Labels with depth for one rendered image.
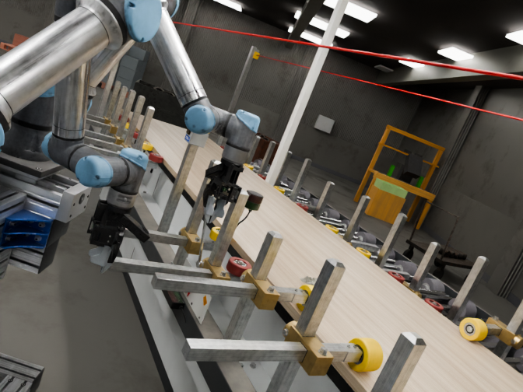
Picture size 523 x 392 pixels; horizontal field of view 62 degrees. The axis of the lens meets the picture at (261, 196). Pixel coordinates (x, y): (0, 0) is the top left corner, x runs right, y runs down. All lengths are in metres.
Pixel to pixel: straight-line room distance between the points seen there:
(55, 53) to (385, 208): 8.67
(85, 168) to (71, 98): 0.17
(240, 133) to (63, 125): 0.47
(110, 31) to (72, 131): 0.32
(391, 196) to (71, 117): 8.42
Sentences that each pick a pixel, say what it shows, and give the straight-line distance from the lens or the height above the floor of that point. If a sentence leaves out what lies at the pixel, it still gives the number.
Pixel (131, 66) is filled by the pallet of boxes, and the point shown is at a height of 0.84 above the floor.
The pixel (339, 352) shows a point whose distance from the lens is 1.11.
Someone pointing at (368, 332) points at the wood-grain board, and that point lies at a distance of 1.43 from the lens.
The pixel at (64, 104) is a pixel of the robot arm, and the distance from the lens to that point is 1.15.
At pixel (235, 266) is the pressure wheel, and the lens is 1.44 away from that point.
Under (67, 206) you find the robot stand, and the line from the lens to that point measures 1.34.
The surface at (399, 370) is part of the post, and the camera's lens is 0.87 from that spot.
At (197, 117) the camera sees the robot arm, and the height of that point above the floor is 1.32.
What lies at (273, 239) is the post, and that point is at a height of 1.09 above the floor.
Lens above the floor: 1.44
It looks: 12 degrees down
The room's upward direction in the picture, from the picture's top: 22 degrees clockwise
